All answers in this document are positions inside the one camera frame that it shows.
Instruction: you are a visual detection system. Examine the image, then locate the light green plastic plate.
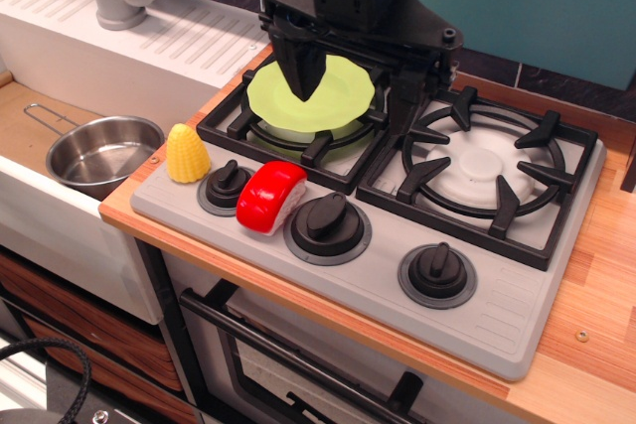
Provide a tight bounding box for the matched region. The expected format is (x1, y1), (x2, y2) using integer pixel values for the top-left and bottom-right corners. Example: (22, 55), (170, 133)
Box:
(246, 55), (375, 133)

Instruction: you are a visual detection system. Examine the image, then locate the black middle stove knob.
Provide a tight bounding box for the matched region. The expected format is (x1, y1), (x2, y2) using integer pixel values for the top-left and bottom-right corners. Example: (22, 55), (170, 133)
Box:
(283, 193), (373, 266)

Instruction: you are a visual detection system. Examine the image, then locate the yellow toy corn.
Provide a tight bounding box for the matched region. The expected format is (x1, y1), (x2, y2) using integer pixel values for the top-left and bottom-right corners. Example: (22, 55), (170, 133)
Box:
(166, 123), (211, 184)

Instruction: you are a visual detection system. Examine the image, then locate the red salmon sushi toy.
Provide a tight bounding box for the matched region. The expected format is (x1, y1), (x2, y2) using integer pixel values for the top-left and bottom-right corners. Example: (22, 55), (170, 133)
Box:
(236, 161), (307, 235)

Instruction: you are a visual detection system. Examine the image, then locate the black oven door handle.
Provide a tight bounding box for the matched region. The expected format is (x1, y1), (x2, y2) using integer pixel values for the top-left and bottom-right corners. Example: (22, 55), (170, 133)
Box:
(179, 280), (423, 423)

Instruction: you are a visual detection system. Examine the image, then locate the white toy sink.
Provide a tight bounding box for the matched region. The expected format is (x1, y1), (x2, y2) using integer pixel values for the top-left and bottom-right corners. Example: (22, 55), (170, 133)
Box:
(1, 0), (266, 325)

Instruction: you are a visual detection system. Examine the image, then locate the stainless steel pot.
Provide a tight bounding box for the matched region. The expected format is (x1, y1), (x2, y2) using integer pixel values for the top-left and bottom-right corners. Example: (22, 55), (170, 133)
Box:
(24, 103), (165, 201)

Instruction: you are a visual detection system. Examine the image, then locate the black burner grate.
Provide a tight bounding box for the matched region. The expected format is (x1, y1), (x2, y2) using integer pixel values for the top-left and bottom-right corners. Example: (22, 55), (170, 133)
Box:
(197, 58), (389, 194)
(356, 87), (606, 271)

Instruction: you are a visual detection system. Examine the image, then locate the white toy oven door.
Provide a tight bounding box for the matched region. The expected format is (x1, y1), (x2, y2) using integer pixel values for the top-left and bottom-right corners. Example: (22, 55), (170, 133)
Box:
(163, 252), (543, 424)

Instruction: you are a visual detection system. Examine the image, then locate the grey toy stove top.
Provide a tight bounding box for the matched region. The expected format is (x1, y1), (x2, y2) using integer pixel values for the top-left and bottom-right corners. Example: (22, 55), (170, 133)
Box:
(131, 130), (576, 380)

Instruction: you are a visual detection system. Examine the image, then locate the black stove knob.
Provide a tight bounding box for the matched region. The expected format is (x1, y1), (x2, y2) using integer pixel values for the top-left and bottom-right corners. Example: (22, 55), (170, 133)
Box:
(197, 160), (254, 217)
(283, 193), (373, 266)
(397, 242), (477, 310)

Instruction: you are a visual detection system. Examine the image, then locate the black braided cable bottom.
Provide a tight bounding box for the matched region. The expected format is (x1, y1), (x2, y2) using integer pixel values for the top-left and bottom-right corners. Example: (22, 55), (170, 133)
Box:
(0, 338), (93, 424)

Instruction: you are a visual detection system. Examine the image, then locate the black left stove knob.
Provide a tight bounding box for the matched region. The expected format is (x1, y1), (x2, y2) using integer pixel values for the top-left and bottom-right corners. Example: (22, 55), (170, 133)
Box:
(197, 160), (254, 217)

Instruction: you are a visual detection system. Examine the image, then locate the black left burner grate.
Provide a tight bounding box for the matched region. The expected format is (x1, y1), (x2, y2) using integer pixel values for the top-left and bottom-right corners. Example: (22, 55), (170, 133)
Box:
(197, 58), (389, 194)

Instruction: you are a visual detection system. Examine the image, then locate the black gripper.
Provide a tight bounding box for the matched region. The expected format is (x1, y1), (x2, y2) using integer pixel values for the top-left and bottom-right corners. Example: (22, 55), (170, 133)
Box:
(261, 0), (463, 136)

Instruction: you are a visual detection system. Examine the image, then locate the black right stove knob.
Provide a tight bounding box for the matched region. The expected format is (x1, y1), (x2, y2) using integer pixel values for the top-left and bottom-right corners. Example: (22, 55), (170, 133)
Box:
(397, 242), (477, 310)

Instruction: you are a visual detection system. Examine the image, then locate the black right burner grate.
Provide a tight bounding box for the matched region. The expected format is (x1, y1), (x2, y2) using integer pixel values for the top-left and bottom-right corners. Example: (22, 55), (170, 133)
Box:
(356, 87), (606, 271)

